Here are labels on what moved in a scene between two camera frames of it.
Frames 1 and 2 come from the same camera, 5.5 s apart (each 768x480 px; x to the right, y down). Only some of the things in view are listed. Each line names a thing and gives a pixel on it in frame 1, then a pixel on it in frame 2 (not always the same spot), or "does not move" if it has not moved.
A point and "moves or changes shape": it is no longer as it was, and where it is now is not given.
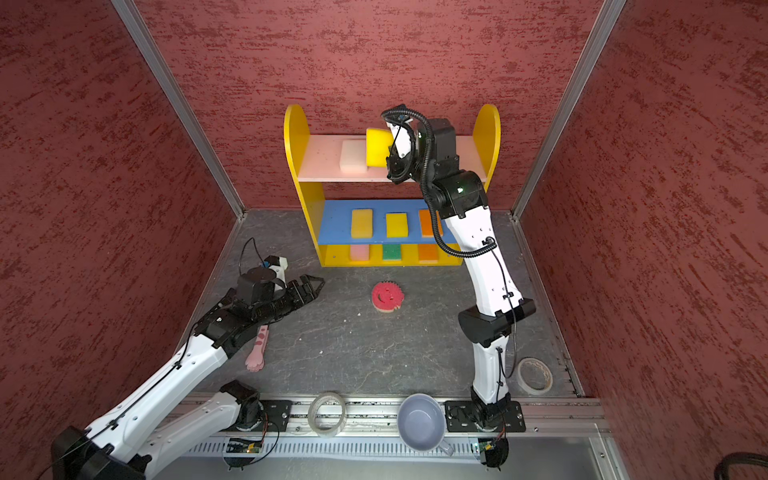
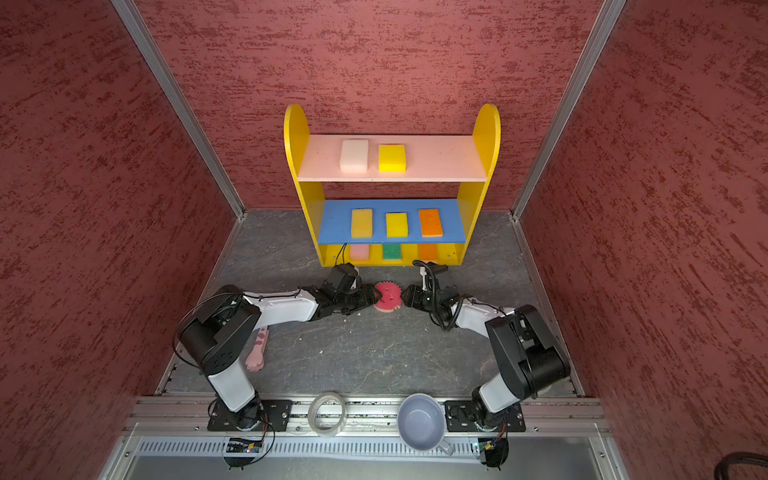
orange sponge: x=428 y=253 does not move
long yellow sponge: x=362 y=224 does not move
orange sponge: x=426 y=224 does not move
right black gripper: x=402 y=173 → x=413 y=297
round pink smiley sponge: x=387 y=296 does not move
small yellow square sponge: x=396 y=225 does not move
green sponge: x=392 y=252 does not move
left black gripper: x=298 y=293 → x=365 y=301
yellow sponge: x=378 y=144 moves or changes shape
